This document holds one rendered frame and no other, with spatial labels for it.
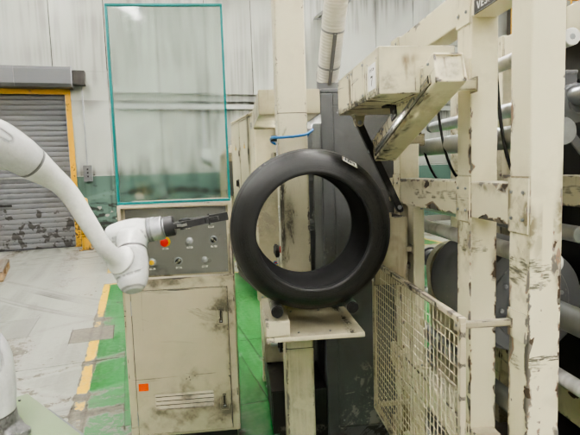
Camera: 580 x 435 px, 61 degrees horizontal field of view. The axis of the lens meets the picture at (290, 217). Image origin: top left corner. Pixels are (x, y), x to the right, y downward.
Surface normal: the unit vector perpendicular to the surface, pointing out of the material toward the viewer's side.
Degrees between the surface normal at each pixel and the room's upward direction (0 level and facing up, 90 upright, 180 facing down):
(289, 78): 90
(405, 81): 90
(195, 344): 91
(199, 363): 89
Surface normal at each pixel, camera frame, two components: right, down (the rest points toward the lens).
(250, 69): 0.30, 0.08
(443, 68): 0.09, -0.22
